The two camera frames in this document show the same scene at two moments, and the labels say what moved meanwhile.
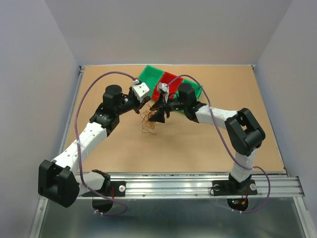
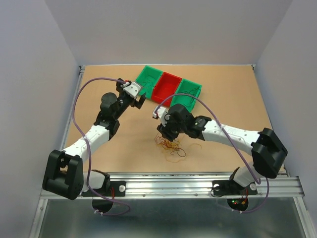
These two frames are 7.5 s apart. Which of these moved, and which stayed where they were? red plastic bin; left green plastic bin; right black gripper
Moved: right black gripper
Stayed: red plastic bin; left green plastic bin
